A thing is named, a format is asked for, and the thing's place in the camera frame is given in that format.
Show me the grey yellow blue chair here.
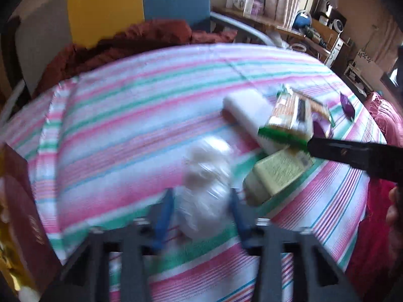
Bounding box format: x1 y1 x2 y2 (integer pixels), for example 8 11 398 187
0 0 271 114

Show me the white packet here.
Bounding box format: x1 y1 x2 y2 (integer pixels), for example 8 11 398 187
223 89 290 153

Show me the small purple packet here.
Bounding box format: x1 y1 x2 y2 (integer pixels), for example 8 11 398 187
340 92 356 122

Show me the person's right hand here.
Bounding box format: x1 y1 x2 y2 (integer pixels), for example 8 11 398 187
387 185 403 227

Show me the striped tablecloth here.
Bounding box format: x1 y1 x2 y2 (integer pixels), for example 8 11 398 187
0 42 388 302

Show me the blue bag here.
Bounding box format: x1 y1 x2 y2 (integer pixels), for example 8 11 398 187
291 10 312 29

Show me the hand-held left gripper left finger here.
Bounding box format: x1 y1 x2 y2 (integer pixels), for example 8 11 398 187
41 188 176 302

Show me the wooden side desk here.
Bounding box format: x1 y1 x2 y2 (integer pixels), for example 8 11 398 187
211 5 350 66

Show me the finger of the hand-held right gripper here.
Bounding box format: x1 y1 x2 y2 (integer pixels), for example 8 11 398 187
306 137 403 183

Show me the purple plastic wrapper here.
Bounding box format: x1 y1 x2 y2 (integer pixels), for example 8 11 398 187
312 121 334 139

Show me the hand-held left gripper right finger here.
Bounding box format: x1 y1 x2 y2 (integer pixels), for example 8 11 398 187
229 188 359 302

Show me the white carton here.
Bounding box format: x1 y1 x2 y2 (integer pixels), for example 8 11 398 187
227 0 255 16

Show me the pale green carton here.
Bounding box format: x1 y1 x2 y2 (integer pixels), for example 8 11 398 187
244 148 315 206

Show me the red cloth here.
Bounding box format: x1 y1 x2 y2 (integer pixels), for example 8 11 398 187
345 91 403 277

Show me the maroon gold-lined box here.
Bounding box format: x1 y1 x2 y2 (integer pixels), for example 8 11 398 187
0 143 62 302

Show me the white floral paper bag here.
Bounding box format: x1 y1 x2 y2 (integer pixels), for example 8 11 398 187
345 49 383 85

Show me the maroon cloth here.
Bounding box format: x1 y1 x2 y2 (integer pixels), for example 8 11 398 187
33 19 238 98

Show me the clear plastic bag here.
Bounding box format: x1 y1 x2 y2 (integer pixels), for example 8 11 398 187
175 137 233 240

